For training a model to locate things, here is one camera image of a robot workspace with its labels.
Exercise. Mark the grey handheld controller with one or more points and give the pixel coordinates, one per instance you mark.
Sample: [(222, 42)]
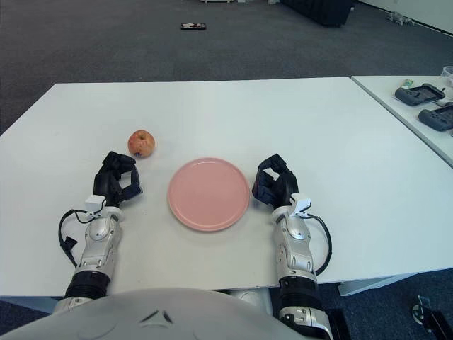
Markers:
[(439, 118), (417, 95)]

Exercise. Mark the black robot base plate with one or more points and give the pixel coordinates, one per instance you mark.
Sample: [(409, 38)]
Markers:
[(338, 322)]

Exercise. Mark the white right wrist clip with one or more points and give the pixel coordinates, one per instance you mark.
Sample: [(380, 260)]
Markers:
[(301, 205)]

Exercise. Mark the small green packet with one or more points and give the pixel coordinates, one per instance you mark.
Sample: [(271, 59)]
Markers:
[(407, 83)]

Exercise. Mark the large black box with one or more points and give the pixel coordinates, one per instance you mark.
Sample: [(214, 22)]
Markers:
[(318, 10)]

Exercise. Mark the clear plastic container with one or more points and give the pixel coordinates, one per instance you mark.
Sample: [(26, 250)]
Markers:
[(448, 72)]

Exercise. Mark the silver grey robot torso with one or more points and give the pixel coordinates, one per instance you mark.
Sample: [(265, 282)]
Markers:
[(141, 311)]

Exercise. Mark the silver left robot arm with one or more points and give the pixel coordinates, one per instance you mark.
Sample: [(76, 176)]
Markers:
[(99, 244)]

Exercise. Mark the red yellow apple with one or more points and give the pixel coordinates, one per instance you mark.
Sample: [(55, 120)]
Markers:
[(141, 141)]

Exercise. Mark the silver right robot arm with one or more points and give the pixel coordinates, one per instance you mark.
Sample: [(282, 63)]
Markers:
[(297, 248)]

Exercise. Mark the small grey quadruped robot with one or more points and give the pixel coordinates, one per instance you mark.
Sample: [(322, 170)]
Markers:
[(398, 18)]

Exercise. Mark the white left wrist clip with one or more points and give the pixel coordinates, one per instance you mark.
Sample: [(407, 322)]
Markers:
[(95, 203)]

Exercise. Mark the black wheeled stand base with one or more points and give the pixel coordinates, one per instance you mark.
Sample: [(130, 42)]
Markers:
[(433, 318)]

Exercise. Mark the pink round plate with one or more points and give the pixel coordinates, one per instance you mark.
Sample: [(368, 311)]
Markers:
[(209, 195)]

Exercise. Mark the silver robot waist housing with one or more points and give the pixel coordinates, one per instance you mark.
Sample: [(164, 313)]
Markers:
[(247, 297)]

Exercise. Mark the flat red black floor object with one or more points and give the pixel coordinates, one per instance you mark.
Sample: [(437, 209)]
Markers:
[(193, 26)]

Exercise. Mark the white table frame beam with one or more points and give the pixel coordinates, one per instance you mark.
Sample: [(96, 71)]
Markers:
[(368, 285)]

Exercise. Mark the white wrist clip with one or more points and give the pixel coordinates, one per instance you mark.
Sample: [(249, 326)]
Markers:
[(301, 205), (95, 203)]

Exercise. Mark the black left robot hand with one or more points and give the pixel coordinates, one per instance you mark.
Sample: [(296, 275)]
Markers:
[(113, 177)]

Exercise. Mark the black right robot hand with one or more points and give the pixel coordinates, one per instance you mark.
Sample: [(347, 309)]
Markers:
[(283, 184)]

